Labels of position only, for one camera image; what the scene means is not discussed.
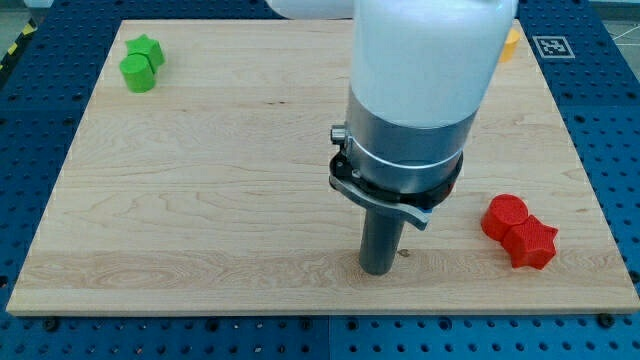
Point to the red cylinder block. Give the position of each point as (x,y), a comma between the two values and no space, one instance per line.
(504,212)

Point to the green star block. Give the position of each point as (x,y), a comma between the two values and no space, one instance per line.
(149,48)

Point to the yellow block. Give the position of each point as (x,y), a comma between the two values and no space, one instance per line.
(510,45)

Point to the black and white fiducial tag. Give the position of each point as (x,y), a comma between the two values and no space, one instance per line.
(553,47)

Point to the red star block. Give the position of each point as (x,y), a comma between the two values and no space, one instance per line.
(530,244)

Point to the light wooden board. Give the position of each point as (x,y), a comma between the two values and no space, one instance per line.
(208,194)

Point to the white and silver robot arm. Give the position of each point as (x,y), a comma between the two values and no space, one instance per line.
(419,72)

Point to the green cylinder block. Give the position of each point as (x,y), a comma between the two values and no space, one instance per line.
(137,73)

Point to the black tool mount with lever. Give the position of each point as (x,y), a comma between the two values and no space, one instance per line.
(414,208)

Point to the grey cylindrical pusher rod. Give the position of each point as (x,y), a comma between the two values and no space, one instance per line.
(379,243)

